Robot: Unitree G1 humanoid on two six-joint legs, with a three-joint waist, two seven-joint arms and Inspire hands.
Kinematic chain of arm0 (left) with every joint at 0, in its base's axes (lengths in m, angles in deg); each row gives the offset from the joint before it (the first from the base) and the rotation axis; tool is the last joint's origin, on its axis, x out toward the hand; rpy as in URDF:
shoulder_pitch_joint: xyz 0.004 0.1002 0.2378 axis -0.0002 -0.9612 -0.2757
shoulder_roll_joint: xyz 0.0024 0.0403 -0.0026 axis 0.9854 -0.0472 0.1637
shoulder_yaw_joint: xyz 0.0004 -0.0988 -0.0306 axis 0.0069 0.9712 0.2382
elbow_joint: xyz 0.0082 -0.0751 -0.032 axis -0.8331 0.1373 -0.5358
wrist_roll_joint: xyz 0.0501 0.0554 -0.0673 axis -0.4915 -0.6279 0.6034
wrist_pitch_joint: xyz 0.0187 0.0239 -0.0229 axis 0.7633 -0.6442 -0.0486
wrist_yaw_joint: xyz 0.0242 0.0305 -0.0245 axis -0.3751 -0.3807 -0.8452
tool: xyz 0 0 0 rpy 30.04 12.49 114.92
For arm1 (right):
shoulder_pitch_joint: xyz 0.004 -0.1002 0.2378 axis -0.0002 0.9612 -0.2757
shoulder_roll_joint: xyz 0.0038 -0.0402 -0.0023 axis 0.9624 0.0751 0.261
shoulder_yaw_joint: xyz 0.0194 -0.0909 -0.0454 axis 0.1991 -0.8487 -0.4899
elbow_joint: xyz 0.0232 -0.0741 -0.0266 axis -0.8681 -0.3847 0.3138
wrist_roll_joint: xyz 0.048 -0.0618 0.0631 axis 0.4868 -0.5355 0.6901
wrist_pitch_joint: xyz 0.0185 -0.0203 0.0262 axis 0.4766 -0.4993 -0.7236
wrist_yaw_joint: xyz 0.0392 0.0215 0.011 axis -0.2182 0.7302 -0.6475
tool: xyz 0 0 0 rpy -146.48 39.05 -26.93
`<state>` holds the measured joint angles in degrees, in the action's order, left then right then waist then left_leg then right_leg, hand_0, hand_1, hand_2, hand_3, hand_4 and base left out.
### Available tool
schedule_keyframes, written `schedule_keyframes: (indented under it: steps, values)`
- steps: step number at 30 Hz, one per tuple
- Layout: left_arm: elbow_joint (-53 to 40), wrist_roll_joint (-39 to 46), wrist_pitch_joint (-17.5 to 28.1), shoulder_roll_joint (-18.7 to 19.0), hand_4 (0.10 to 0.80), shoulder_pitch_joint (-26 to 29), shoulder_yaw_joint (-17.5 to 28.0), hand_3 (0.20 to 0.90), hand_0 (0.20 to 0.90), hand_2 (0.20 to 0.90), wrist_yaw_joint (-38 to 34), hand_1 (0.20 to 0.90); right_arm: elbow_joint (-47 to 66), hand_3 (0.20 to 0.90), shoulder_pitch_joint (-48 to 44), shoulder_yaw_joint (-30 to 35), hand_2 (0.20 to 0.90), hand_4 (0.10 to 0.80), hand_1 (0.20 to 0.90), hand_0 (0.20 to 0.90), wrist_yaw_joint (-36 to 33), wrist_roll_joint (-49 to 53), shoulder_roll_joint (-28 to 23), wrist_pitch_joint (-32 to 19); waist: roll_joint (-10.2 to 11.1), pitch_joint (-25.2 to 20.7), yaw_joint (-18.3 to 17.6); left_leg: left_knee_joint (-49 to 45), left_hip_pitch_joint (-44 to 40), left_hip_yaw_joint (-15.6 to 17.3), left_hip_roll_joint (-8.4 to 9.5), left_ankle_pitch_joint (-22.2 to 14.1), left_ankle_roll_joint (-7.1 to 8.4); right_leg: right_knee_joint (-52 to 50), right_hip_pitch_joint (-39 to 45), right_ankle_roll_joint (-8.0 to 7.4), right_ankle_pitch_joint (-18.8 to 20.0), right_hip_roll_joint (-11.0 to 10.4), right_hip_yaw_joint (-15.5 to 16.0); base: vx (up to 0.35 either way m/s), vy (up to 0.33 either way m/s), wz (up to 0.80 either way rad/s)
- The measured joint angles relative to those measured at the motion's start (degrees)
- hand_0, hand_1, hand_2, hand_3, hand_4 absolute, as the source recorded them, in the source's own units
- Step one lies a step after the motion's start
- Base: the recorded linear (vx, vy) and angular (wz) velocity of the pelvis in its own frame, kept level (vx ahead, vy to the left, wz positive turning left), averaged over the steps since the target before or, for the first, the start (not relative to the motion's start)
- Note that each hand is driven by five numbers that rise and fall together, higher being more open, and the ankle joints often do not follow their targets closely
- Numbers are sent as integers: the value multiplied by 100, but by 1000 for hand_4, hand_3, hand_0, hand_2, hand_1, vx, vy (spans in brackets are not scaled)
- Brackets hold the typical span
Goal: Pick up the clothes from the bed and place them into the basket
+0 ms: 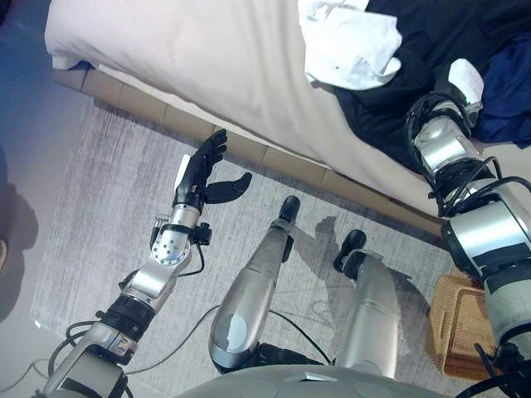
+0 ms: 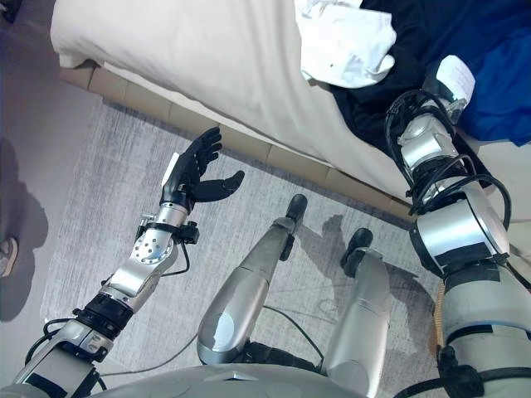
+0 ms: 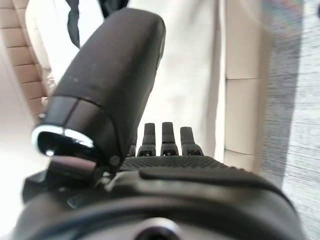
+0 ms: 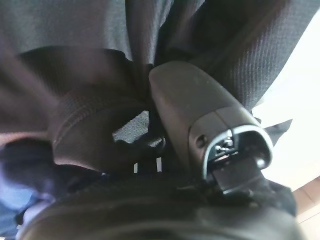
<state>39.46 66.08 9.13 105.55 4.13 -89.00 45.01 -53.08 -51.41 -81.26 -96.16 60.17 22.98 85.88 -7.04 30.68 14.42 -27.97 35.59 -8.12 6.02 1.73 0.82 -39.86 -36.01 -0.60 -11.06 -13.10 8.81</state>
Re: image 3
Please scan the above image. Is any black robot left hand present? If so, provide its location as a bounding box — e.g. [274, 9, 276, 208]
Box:
[14, 7, 308, 240]

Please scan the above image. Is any black garment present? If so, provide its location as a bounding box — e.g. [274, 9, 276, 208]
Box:
[66, 0, 131, 50]

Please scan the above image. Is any bed with beige cover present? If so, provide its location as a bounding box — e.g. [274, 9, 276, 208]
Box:
[24, 0, 227, 161]

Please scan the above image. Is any tufted upholstered headboard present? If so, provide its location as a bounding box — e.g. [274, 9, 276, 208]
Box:
[0, 7, 52, 119]

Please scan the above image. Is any grey streaked area rug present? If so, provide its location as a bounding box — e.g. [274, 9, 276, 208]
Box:
[257, 0, 320, 240]

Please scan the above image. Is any tan upholstered bed frame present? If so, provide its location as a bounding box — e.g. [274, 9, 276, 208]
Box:
[223, 0, 274, 177]

